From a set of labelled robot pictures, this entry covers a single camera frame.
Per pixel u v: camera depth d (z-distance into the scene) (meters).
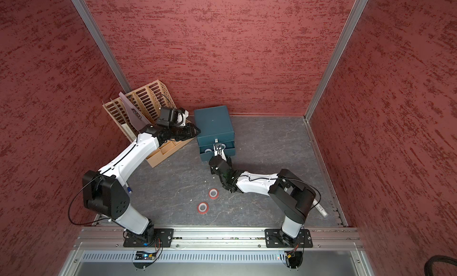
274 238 0.74
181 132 0.72
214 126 0.88
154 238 0.73
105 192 0.44
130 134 0.81
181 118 0.70
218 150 0.75
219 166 0.64
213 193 0.87
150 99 1.05
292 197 0.46
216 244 0.73
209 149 0.93
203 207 0.82
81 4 0.72
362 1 0.72
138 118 1.03
